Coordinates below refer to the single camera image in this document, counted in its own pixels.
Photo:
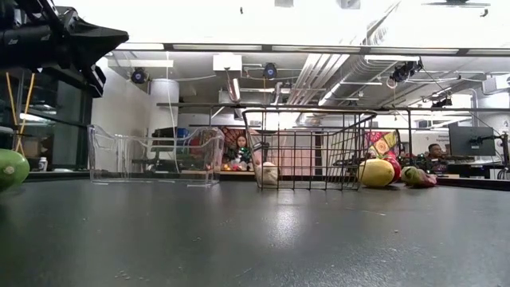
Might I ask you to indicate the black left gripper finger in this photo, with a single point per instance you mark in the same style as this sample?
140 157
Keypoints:
97 40
96 81

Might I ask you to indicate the green cucumber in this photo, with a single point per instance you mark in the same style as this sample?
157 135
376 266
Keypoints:
12 169

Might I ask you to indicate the yellow mango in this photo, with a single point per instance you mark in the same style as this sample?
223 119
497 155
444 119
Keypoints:
375 173

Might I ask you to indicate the dark red apple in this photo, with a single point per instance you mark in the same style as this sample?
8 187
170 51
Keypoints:
397 168

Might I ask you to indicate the red sweet potato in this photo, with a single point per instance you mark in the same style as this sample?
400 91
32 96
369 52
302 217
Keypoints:
416 177

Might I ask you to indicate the round blue black lamp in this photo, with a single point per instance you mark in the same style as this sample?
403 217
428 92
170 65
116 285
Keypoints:
270 71
139 75

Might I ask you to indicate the white cylindrical column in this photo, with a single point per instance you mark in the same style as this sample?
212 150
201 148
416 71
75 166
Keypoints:
164 103

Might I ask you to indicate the white bottle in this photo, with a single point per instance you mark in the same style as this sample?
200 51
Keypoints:
43 164

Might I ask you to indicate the clear plastic bin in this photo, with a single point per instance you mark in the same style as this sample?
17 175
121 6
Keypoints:
155 175

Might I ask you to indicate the person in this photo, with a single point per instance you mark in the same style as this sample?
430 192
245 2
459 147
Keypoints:
241 149
435 157

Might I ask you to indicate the white garlic bulb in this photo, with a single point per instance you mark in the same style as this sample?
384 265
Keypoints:
267 174

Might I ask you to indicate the colourful patterned cloth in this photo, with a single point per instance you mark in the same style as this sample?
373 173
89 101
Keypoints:
382 145

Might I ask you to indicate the black computer monitor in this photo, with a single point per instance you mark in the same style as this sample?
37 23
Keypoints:
472 140

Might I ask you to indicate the black metal frame rail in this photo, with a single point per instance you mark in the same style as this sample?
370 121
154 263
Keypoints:
207 105

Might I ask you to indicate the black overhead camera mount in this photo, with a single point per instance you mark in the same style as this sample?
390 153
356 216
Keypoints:
404 71

